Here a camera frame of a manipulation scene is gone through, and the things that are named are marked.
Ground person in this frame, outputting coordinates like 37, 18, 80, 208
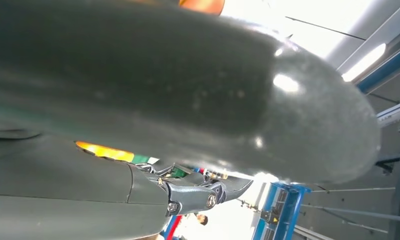
191, 213, 209, 228

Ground red barrier rail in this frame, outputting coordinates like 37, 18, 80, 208
166, 215, 183, 240

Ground green table mat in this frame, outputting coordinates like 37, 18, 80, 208
132, 153, 189, 179

